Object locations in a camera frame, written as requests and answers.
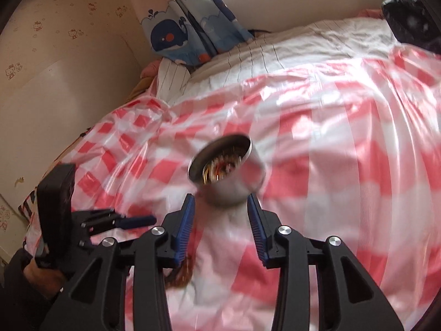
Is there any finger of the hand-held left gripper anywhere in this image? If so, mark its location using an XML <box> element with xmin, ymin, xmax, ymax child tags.
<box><xmin>73</xmin><ymin>208</ymin><xmax>158</xmax><ymax>238</ymax></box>

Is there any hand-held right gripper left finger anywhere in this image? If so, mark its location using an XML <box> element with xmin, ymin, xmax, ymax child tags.
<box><xmin>41</xmin><ymin>193</ymin><xmax>197</xmax><ymax>331</ymax></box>

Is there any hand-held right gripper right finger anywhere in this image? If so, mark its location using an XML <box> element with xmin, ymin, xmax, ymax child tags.
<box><xmin>247</xmin><ymin>193</ymin><xmax>404</xmax><ymax>331</ymax></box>

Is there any round steel bowl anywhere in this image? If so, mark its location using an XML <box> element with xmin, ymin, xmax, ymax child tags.
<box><xmin>187</xmin><ymin>134</ymin><xmax>267</xmax><ymax>208</ymax></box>

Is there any person's left forearm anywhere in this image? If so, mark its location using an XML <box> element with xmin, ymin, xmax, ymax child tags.
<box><xmin>0</xmin><ymin>246</ymin><xmax>61</xmax><ymax>331</ymax></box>

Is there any person's left hand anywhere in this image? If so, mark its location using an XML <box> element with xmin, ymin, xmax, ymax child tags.
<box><xmin>23</xmin><ymin>257</ymin><xmax>72</xmax><ymax>300</ymax></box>

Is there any black white striped cloth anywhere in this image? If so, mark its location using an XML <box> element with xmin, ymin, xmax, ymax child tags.
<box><xmin>18</xmin><ymin>191</ymin><xmax>40</xmax><ymax>223</ymax></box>

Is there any red white checkered plastic sheet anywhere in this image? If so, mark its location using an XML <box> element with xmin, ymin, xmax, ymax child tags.
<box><xmin>21</xmin><ymin>46</ymin><xmax>441</xmax><ymax>331</ymax></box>

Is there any pink pillow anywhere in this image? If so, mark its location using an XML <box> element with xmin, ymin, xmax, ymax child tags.
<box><xmin>141</xmin><ymin>58</ymin><xmax>163</xmax><ymax>81</ymax></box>

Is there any white striped quilt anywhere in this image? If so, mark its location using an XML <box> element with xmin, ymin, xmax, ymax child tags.
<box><xmin>156</xmin><ymin>17</ymin><xmax>405</xmax><ymax>108</ymax></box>

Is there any blue whale print curtain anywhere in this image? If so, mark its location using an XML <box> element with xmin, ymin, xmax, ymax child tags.
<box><xmin>123</xmin><ymin>0</ymin><xmax>255</xmax><ymax>67</ymax></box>

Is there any black clothing pile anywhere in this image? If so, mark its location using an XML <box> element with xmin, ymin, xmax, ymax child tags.
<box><xmin>380</xmin><ymin>0</ymin><xmax>441</xmax><ymax>56</ymax></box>

